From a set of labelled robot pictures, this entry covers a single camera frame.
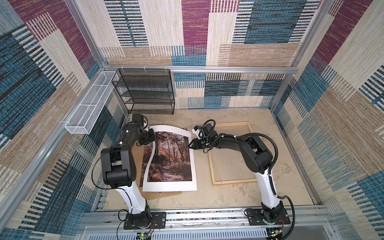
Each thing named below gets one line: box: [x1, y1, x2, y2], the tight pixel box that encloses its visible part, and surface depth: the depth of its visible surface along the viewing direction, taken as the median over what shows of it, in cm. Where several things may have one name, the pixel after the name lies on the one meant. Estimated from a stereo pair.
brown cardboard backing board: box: [134, 142, 182, 201], surface depth 84 cm
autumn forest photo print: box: [139, 131, 193, 187], surface depth 96 cm
